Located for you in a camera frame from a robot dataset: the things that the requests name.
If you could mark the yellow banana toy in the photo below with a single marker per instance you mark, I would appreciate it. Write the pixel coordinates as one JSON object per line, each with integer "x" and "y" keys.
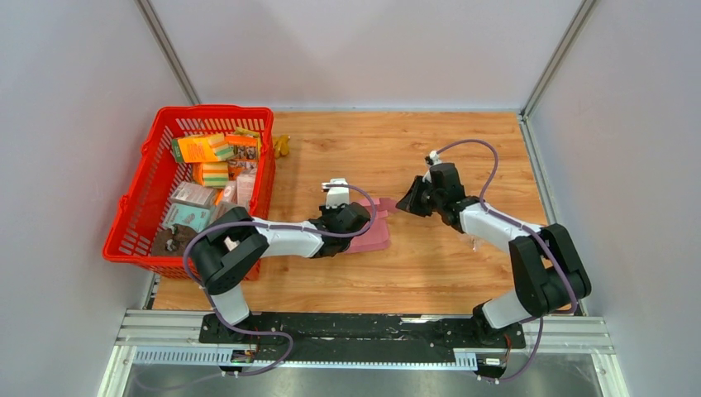
{"x": 281, "y": 146}

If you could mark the clear plastic wrapper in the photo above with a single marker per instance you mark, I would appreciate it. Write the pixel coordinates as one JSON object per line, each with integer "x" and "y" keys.
{"x": 474, "y": 242}

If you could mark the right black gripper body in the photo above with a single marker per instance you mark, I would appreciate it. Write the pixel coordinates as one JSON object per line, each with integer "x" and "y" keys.
{"x": 434, "y": 199}

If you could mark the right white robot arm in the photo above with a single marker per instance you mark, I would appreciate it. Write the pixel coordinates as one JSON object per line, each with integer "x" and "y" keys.
{"x": 548, "y": 272}

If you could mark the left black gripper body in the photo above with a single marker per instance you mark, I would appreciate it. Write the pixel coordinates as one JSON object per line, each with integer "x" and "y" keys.
{"x": 326, "y": 214}

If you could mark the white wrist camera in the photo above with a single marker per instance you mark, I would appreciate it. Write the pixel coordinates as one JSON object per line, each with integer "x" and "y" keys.
{"x": 432, "y": 159}
{"x": 338, "y": 194}

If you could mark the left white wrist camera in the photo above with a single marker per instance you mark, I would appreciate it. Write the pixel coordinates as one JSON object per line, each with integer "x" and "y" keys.
{"x": 338, "y": 194}

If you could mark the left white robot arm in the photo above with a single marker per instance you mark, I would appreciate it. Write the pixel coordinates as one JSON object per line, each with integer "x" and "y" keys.
{"x": 225, "y": 252}

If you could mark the orange green sponge pack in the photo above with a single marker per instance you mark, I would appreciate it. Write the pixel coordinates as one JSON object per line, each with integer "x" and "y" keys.
{"x": 201, "y": 148}

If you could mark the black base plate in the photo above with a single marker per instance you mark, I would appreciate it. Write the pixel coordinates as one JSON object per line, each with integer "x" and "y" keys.
{"x": 362, "y": 337}

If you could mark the aluminium frame rail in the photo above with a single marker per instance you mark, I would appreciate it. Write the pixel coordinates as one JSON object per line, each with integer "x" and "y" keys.
{"x": 163, "y": 336}

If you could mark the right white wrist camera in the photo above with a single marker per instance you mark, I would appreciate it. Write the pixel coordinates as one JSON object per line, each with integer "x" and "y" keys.
{"x": 432, "y": 159}

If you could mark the pink paper box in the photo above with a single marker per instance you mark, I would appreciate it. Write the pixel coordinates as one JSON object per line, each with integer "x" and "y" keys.
{"x": 378, "y": 237}

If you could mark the teal snack packet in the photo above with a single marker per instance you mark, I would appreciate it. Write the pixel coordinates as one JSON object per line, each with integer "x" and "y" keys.
{"x": 186, "y": 215}

